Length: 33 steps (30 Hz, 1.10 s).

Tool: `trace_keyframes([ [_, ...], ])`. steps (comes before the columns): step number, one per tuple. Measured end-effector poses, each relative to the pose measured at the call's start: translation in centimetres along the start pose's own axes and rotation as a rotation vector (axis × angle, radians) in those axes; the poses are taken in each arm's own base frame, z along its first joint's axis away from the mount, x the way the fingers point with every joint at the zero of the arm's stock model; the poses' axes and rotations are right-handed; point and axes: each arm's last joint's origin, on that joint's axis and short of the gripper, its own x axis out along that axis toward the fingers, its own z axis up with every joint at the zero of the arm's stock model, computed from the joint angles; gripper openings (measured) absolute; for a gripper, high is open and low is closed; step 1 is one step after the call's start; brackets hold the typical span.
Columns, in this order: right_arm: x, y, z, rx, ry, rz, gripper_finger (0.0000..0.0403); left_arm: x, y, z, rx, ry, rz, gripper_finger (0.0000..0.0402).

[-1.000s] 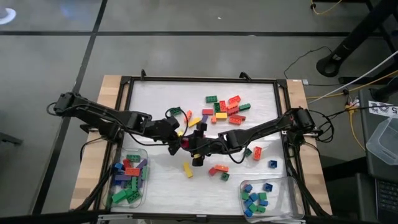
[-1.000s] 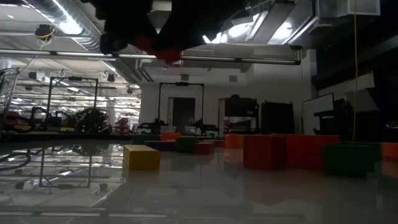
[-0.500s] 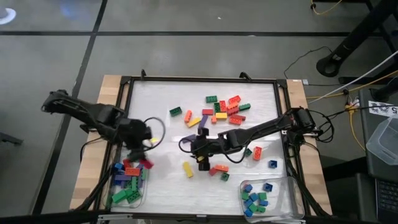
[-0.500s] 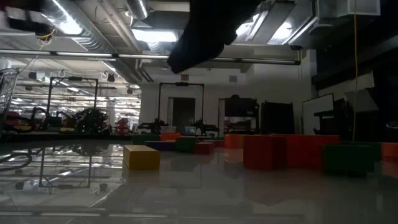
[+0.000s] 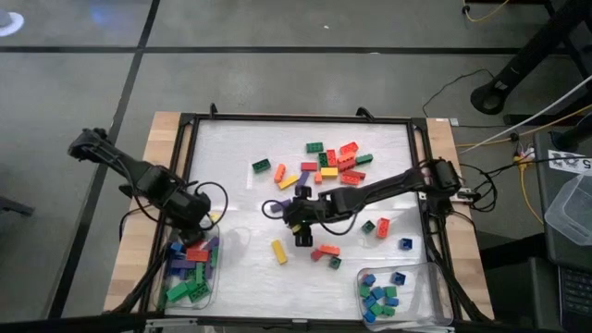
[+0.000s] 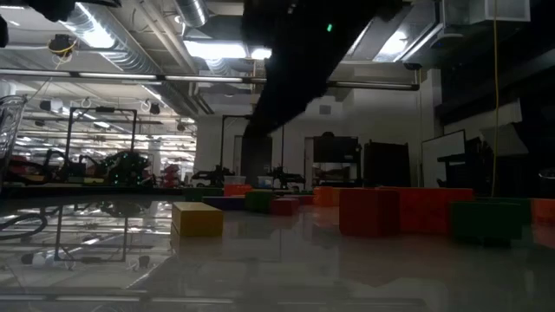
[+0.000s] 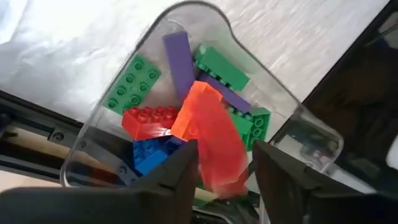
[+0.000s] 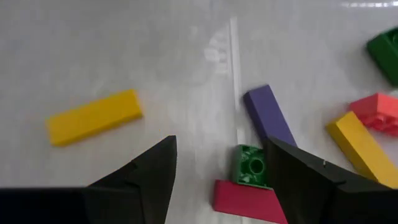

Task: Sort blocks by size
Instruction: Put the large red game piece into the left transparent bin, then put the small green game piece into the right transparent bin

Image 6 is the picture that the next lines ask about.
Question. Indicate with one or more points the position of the background robot station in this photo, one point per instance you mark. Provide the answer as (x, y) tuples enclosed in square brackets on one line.
[(126, 167)]

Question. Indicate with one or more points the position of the ceiling light panel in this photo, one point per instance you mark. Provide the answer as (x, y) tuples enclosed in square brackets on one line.
[(214, 49), (260, 53)]

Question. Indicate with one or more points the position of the background plastic tub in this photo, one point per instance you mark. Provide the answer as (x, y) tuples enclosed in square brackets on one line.
[(265, 180), (234, 180)]

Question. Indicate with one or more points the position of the white plastic surface sheet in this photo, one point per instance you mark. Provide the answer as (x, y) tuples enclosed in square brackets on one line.
[(260, 268)]

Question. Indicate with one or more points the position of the small green block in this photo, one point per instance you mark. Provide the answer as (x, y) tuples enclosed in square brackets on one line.
[(527, 212), (485, 221), (259, 201)]

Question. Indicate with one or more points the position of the clear plastic bin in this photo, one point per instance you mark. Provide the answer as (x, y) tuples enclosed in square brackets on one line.
[(11, 130)]

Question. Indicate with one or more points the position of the small orange block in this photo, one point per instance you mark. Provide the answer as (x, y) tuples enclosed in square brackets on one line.
[(325, 196)]

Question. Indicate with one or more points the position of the white ceiling duct box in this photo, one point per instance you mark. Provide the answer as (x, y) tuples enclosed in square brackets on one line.
[(485, 11)]

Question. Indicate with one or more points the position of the red background machine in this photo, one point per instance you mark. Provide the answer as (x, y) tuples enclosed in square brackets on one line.
[(170, 173)]

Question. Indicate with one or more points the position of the black background desk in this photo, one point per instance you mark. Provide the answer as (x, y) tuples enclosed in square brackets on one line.
[(459, 164)]

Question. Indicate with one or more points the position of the black cabinet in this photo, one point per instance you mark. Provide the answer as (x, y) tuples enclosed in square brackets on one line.
[(387, 164)]

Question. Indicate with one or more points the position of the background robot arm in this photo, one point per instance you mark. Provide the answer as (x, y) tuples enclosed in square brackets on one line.
[(286, 177), (212, 175)]

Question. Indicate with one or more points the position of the dome security camera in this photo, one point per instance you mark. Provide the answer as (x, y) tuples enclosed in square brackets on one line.
[(413, 66)]

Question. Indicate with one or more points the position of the rectangular metal ceiling duct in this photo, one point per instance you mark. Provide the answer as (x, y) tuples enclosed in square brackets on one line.
[(390, 34)]

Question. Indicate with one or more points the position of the yellow block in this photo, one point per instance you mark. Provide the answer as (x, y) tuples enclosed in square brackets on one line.
[(197, 221)]

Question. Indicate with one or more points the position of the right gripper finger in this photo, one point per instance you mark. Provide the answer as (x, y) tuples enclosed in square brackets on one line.
[(308, 86), (271, 99)]

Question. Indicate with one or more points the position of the black gantry frame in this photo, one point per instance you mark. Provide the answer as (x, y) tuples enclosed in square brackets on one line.
[(104, 110), (222, 147)]

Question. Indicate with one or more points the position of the wall vent grille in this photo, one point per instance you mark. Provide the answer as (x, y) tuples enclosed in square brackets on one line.
[(325, 109)]

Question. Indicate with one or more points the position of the red background bin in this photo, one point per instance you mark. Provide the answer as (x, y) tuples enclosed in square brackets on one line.
[(17, 167)]

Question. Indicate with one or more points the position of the round silver duct pipe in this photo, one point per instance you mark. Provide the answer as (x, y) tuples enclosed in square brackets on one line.
[(191, 13)]

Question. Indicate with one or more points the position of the whiteboard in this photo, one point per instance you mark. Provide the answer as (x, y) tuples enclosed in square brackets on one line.
[(442, 158)]

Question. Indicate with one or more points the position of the long horizontal light bar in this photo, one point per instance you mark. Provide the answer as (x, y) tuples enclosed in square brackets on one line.
[(130, 77)]

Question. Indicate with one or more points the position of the black monitor screen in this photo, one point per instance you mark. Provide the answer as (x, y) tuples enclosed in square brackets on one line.
[(336, 149)]

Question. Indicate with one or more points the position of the ribbed silver ceiling duct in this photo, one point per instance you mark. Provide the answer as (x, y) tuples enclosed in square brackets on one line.
[(130, 56)]

